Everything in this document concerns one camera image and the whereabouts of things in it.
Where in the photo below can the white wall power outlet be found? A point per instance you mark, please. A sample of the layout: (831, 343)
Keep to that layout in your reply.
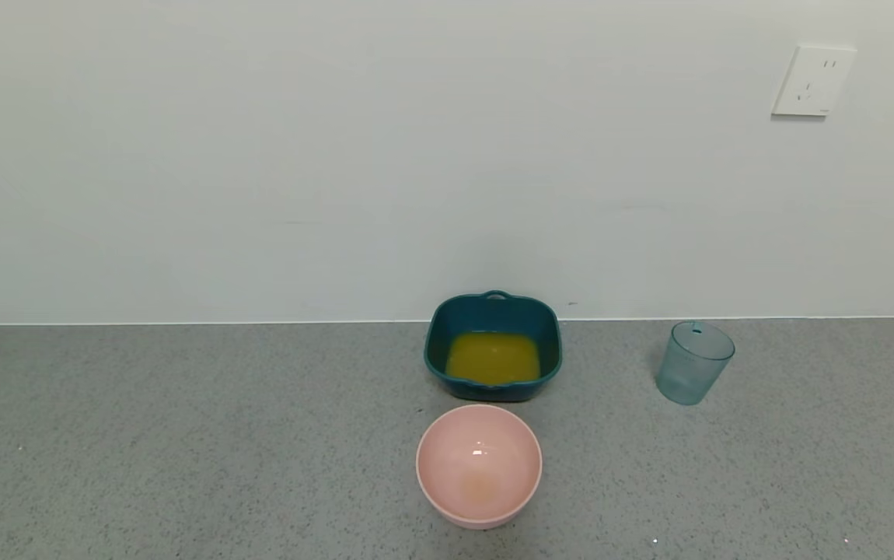
(814, 82)

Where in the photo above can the teal square plastic basin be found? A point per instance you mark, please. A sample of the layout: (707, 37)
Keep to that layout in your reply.
(435, 350)

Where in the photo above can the orange juice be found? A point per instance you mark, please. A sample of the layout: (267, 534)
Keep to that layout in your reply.
(494, 358)

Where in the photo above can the pink round bowl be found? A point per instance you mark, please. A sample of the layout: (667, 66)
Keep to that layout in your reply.
(478, 467)

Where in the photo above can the ribbed translucent blue cup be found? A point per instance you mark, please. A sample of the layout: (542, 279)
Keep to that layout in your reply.
(692, 373)

